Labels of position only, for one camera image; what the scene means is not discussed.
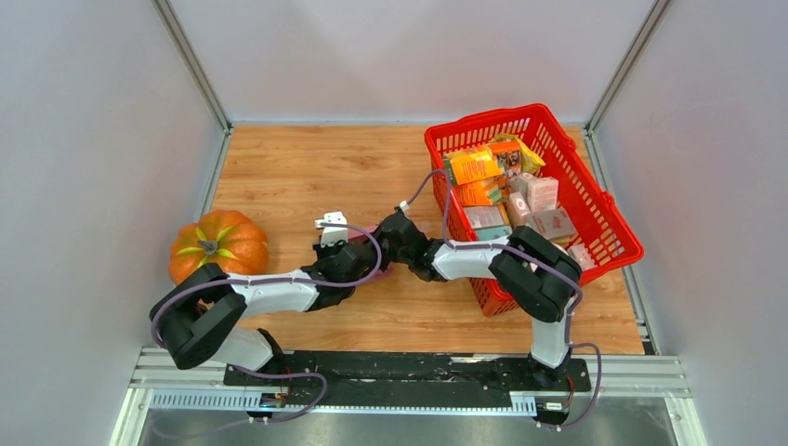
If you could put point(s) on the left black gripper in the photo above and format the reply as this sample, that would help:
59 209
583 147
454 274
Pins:
321 251

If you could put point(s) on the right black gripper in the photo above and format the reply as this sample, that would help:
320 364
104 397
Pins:
378 234

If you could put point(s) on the pink paper box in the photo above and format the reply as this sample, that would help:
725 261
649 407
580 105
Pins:
379 272

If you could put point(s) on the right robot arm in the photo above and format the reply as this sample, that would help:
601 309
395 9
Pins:
542 279

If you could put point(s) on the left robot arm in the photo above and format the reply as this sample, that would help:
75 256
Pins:
198 320

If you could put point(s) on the teal box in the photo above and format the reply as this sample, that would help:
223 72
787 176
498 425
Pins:
488 222

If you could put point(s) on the orange snack box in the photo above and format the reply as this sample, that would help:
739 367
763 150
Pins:
472 165

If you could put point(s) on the pink small box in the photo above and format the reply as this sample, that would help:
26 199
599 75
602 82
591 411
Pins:
542 194

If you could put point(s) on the orange pumpkin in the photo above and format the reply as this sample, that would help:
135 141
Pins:
228 238

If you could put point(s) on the yellow snack bag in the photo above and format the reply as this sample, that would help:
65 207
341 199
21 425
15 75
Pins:
515 155

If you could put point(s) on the pink white carton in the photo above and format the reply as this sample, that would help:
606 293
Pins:
552 224

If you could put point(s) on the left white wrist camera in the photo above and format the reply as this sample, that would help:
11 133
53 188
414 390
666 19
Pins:
334 229

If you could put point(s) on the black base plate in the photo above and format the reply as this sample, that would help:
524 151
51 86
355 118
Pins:
408 379

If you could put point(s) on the aluminium frame rail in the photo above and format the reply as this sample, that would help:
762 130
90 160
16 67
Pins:
655 386

